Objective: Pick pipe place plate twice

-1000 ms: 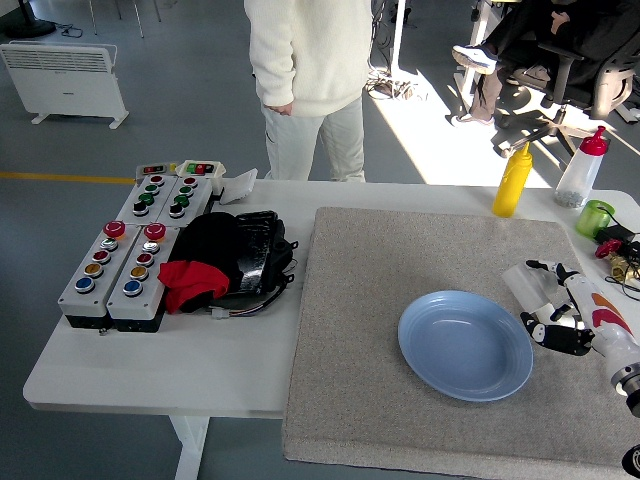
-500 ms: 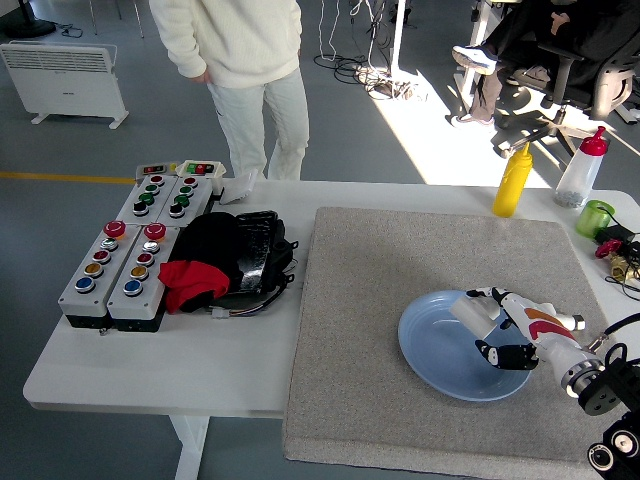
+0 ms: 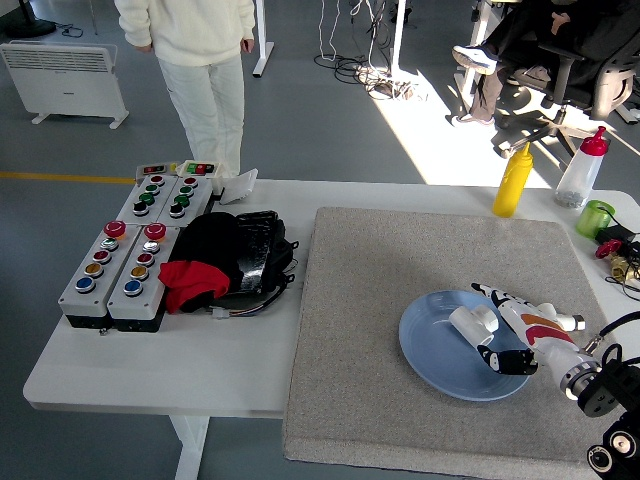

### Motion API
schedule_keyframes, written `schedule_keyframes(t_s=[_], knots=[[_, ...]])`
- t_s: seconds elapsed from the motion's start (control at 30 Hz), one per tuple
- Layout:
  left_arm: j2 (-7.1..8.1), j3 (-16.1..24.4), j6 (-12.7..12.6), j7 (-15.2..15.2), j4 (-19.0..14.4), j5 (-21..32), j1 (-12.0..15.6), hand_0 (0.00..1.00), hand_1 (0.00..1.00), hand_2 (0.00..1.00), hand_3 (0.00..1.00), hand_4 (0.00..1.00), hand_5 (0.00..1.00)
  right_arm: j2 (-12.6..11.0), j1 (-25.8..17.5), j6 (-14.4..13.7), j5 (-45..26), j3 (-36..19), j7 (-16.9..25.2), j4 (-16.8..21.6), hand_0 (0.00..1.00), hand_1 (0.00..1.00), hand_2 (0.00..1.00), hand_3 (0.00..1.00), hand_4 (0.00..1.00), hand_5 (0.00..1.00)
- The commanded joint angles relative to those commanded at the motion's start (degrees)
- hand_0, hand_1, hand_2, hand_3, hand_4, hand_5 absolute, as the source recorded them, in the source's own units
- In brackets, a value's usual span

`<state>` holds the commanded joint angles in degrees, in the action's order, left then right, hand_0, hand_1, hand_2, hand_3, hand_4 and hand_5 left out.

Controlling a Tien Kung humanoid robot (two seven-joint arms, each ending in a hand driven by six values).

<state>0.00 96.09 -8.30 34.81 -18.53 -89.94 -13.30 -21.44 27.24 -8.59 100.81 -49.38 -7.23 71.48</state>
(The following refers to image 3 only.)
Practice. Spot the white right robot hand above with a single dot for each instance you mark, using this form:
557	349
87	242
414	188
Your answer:
540	335

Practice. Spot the white tee pipe metal end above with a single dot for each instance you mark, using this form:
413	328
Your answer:
565	319

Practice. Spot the large white tee pipe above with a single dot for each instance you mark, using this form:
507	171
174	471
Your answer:
467	325

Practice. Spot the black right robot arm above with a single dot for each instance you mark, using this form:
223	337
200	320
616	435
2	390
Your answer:
605	390

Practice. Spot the blue plate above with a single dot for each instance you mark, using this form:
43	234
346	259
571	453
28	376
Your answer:
430	345

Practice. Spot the green translucent cup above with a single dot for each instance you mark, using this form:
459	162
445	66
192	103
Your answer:
592	220

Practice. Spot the black power adapter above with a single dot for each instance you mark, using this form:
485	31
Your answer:
617	232

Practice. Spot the yellow squeeze bottle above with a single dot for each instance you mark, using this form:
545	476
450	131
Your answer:
512	185

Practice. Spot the grey-brown mat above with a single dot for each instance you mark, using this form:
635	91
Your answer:
400	250

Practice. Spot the clear squeeze bottle red cap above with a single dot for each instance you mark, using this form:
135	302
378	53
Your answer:
580	175

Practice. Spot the black office chair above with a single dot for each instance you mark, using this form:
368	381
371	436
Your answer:
570	75

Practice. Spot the seated person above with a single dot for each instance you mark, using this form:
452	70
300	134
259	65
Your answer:
475	56

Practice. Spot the black plastic tray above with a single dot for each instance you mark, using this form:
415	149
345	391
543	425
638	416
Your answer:
255	250

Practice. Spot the white desk leg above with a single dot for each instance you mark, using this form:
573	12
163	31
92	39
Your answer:
261	50
481	25
397	35

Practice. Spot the white plastic cover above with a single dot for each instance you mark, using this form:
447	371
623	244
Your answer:
239	187

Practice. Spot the black cloth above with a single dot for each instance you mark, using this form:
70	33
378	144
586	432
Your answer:
210	240

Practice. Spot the red cloth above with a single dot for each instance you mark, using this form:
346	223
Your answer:
192	280

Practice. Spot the white table leg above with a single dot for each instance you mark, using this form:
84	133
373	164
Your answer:
190	445

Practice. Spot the five-button control box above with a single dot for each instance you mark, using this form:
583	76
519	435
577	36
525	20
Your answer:
75	300
145	300

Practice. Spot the standing person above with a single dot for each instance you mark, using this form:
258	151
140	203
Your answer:
200	30

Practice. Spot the white panel heater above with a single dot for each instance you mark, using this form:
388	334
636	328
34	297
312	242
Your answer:
65	85

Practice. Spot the black fan base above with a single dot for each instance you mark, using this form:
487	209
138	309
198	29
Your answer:
30	27

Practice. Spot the white red-green switch box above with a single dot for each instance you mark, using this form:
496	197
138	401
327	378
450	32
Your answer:
200	168

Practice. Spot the small grey switch box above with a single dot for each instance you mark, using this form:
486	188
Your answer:
155	170

